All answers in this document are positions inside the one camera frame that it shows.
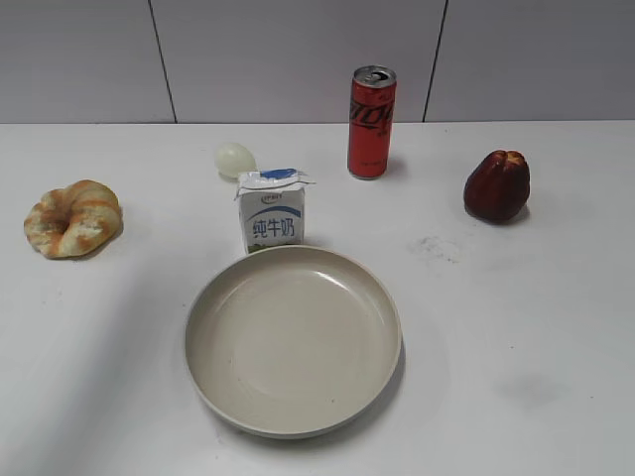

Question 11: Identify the beige round plate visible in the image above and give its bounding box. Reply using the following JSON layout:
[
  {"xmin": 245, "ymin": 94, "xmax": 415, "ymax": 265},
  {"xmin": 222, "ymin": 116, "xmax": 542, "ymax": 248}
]
[{"xmin": 184, "ymin": 245, "xmax": 403, "ymax": 439}]

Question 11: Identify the twisted bread ring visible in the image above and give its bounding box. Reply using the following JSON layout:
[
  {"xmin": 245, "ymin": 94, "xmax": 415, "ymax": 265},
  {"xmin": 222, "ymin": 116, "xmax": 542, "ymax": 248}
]
[{"xmin": 23, "ymin": 179, "xmax": 123, "ymax": 260}]

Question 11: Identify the white blue milk carton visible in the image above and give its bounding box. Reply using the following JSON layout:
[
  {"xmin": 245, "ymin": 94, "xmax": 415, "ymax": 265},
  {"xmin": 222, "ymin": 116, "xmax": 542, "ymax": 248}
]
[{"xmin": 235, "ymin": 169, "xmax": 314, "ymax": 254}]

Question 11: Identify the white egg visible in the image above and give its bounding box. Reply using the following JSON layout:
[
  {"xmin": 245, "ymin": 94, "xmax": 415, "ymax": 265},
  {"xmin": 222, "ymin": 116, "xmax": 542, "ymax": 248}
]
[{"xmin": 214, "ymin": 143, "xmax": 257, "ymax": 179}]

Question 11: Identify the red soda can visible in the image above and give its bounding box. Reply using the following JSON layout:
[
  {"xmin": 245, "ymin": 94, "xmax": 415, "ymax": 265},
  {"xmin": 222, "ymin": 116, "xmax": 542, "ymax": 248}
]
[{"xmin": 347, "ymin": 64, "xmax": 397, "ymax": 179}]

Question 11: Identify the dark red wax apple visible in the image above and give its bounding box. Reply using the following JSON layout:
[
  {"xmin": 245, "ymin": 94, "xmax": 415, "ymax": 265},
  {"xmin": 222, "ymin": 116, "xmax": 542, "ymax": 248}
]
[{"xmin": 463, "ymin": 150, "xmax": 530, "ymax": 223}]

